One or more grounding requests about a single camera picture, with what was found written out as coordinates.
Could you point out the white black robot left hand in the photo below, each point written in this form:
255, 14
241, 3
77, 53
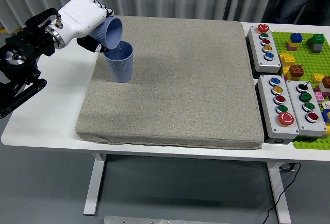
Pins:
80, 15

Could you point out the blue ribbed plastic cup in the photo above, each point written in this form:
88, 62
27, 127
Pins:
113, 33
121, 67

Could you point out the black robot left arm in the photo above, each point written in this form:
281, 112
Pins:
23, 46

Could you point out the grey-brown fabric mat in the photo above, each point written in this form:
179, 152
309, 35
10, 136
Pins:
180, 79

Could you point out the white table leg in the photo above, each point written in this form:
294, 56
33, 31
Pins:
94, 182
278, 190

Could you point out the grey five-button control box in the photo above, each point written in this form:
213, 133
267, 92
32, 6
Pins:
270, 64

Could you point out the yellow toy brick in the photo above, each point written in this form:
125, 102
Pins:
328, 129
286, 58
317, 78
291, 46
285, 70

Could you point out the blue toy brick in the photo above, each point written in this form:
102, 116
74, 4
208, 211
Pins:
296, 38
326, 116

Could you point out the grey box large red button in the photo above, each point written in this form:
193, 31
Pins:
270, 126

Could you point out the person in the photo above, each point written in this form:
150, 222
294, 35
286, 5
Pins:
301, 0

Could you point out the brown toy brick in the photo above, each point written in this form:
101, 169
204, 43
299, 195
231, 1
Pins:
326, 82
296, 70

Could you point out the green studded baseplate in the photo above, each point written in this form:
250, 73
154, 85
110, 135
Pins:
306, 59

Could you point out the dark green toy brick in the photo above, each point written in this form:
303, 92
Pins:
317, 39

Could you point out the grey toy brick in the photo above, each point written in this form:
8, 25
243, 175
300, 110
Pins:
317, 47

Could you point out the pink toy brick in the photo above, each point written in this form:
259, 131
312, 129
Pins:
318, 96

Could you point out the grey box black selector knob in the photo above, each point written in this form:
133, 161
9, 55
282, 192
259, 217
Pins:
315, 127

